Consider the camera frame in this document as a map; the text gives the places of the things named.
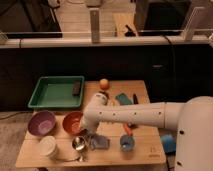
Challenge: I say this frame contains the purple bowl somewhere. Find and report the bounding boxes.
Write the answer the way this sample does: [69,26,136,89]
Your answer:
[28,110,56,136]

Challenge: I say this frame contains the black marker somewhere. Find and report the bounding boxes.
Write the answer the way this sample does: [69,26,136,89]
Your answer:
[133,94,139,104]

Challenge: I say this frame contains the silver metal ladle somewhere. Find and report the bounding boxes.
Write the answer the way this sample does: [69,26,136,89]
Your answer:
[55,136,88,163]

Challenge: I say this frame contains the grey metal post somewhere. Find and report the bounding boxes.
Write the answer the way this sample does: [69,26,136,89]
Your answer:
[90,8,100,43]
[182,7,205,41]

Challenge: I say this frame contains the green plastic tray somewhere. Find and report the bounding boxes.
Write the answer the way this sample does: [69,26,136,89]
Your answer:
[28,76,85,109]

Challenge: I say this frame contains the orange carrot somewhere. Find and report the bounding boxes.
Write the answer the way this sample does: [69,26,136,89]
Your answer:
[123,124,133,136]

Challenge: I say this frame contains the black remote in tray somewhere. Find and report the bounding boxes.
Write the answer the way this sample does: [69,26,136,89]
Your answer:
[72,81,81,96]

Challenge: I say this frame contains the grey metal post left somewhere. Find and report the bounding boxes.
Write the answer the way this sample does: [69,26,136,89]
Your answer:
[90,8,100,43]

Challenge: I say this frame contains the white cup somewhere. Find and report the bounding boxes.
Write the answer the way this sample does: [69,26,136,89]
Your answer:
[38,136,58,158]

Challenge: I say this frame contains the orange fruit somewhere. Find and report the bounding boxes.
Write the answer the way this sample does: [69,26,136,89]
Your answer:
[99,79,110,90]

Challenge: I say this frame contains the grey metal post right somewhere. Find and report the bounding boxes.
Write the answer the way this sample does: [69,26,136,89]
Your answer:
[182,7,205,41]

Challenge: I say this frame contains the orange-red bowl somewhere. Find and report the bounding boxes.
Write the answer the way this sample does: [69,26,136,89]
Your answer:
[62,111,83,135]

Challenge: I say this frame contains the blue box on floor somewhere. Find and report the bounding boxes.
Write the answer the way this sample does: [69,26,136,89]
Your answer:
[161,134,176,153]

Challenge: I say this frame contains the blue-grey cloth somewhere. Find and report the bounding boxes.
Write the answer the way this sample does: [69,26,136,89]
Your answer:
[90,134,110,150]

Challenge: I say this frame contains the teal sponge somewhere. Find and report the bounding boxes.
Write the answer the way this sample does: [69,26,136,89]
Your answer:
[116,93,132,105]

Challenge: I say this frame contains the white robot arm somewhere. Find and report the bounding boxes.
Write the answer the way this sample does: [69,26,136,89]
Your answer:
[80,93,213,171]

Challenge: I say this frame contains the dark red grapes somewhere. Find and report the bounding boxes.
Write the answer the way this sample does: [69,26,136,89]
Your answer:
[99,91,109,99]

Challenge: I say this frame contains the small blue bowl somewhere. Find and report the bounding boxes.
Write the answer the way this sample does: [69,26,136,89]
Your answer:
[120,135,135,152]

